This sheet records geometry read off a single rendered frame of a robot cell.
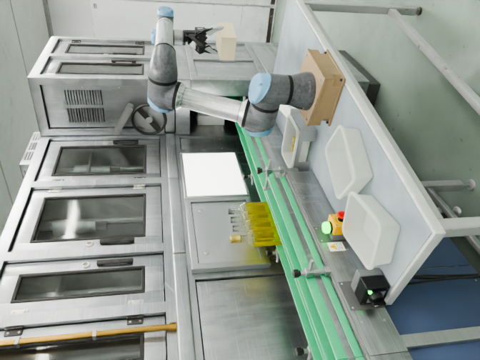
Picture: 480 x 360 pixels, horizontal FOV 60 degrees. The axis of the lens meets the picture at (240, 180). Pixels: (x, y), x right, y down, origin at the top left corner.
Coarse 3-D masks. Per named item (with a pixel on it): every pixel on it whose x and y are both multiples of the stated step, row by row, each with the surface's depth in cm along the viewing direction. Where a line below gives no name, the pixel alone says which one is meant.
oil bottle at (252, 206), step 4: (244, 204) 185; (248, 204) 186; (252, 204) 186; (256, 204) 186; (260, 204) 186; (264, 204) 187; (240, 208) 184; (244, 208) 183; (248, 208) 184; (252, 208) 184; (256, 208) 184; (260, 208) 184; (264, 208) 185; (268, 208) 185; (240, 212) 184
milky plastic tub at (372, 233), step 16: (352, 192) 135; (352, 208) 139; (368, 208) 126; (352, 224) 142; (368, 224) 140; (384, 224) 120; (352, 240) 138; (368, 240) 138; (384, 240) 121; (368, 256) 130; (384, 256) 125
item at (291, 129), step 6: (288, 120) 195; (288, 126) 197; (294, 126) 184; (288, 132) 199; (294, 132) 199; (288, 138) 201; (282, 144) 203; (288, 144) 203; (294, 144) 185; (282, 150) 205; (288, 150) 205; (294, 150) 186; (288, 156) 202; (294, 156) 188; (288, 162) 198
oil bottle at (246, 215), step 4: (244, 212) 181; (248, 212) 181; (252, 212) 181; (256, 212) 181; (260, 212) 182; (264, 212) 182; (268, 212) 182; (244, 216) 179; (248, 216) 179; (252, 216) 179; (256, 216) 179; (260, 216) 179; (264, 216) 180; (268, 216) 180; (244, 220) 179
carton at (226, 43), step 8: (224, 24) 209; (232, 24) 210; (224, 32) 203; (232, 32) 204; (216, 40) 215; (224, 40) 201; (232, 40) 201; (224, 48) 204; (232, 48) 204; (224, 56) 207; (232, 56) 208
